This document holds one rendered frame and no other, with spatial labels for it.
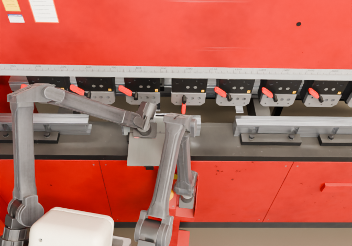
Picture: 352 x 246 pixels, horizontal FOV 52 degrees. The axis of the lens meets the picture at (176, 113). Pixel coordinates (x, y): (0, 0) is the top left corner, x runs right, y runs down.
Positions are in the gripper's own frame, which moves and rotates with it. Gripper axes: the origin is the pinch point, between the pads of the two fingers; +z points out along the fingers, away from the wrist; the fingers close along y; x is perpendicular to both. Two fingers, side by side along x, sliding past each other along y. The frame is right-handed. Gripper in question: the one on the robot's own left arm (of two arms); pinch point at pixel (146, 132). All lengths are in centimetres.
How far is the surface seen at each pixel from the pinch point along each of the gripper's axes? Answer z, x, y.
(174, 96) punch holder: -11.5, -14.5, -12.3
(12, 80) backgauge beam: 18, -28, 72
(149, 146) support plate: -1.9, 6.3, -1.8
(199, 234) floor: 87, 53, -32
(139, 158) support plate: -5.0, 12.1, 2.1
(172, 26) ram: -44, -32, -11
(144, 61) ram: -28.9, -23.8, -0.2
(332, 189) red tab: 37, 22, -101
